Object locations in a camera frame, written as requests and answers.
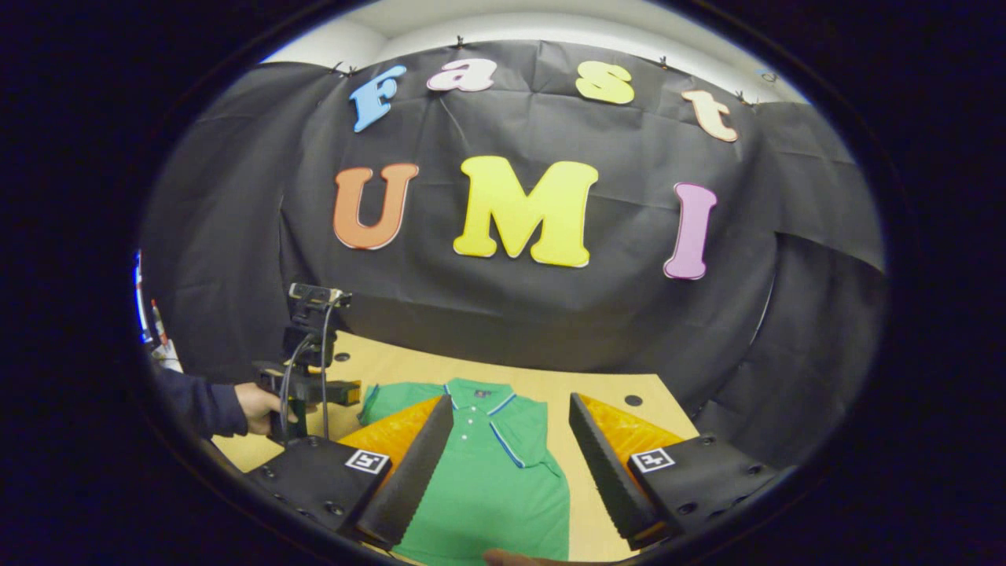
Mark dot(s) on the green T-shirt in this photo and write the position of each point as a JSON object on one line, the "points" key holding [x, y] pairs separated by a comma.
{"points": [[487, 487]]}

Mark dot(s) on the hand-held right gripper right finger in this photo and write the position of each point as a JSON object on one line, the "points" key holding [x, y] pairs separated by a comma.
{"points": [[609, 472]]}

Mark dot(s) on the black backdrop cloth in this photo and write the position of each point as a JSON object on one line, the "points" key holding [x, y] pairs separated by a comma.
{"points": [[550, 330]]}

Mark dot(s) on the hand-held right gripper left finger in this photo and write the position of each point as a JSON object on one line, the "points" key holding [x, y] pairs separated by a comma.
{"points": [[413, 479]]}

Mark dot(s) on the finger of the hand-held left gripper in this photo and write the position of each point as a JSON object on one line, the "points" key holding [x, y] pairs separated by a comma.
{"points": [[330, 391]]}

